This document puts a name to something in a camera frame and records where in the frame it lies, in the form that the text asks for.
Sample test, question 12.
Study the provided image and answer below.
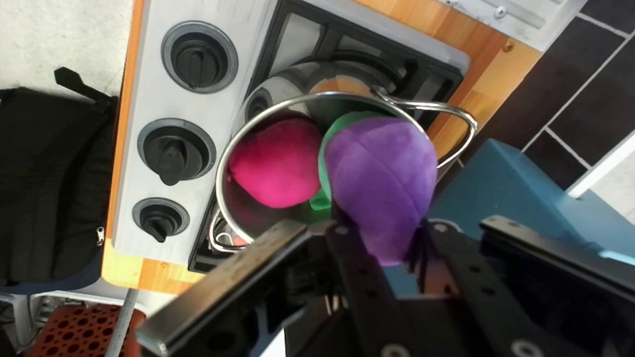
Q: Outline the red perforated crate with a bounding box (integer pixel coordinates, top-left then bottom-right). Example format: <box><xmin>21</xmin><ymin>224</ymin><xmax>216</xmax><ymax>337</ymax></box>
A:
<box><xmin>23</xmin><ymin>302</ymin><xmax>148</xmax><ymax>357</ymax></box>

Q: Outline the grey toy stove top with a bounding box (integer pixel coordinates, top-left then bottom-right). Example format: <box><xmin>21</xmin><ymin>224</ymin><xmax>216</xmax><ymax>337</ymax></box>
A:
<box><xmin>112</xmin><ymin>0</ymin><xmax>472</xmax><ymax>274</ymax></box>

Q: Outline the green plush toy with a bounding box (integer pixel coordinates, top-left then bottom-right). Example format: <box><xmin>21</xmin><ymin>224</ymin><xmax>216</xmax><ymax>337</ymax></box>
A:
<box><xmin>307</xmin><ymin>109</ymin><xmax>386</xmax><ymax>215</ymax></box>

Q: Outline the black backpack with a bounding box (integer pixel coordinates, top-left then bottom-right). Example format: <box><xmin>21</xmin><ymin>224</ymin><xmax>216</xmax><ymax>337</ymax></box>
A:
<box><xmin>0</xmin><ymin>66</ymin><xmax>122</xmax><ymax>294</ymax></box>

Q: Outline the pink plush toy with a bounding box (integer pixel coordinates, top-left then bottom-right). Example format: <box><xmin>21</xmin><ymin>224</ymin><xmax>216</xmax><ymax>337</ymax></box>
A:
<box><xmin>228</xmin><ymin>117</ymin><xmax>325</xmax><ymax>211</ymax></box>

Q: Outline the silver pot with loop handles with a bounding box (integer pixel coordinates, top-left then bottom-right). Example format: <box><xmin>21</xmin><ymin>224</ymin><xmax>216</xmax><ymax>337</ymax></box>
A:
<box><xmin>208</xmin><ymin>90</ymin><xmax>480</xmax><ymax>258</ymax></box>

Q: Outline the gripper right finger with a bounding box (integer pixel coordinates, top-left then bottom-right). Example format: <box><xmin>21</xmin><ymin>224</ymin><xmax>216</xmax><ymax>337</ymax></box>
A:
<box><xmin>424</xmin><ymin>215</ymin><xmax>635</xmax><ymax>357</ymax></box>

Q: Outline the black stove knob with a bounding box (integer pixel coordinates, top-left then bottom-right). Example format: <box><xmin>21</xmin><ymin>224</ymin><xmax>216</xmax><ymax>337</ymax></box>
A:
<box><xmin>130</xmin><ymin>195</ymin><xmax>192</xmax><ymax>246</ymax></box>
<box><xmin>134</xmin><ymin>117</ymin><xmax>218</xmax><ymax>189</ymax></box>
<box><xmin>158</xmin><ymin>18</ymin><xmax>239</xmax><ymax>96</ymax></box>

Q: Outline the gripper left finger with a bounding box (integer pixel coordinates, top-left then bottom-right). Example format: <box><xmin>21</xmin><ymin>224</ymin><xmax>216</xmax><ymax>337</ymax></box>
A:
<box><xmin>134</xmin><ymin>218</ymin><xmax>398</xmax><ymax>357</ymax></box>

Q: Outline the purple round plush toy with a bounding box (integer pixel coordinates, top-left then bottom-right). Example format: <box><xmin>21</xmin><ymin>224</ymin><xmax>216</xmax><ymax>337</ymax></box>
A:
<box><xmin>323</xmin><ymin>117</ymin><xmax>440</xmax><ymax>268</ymax></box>

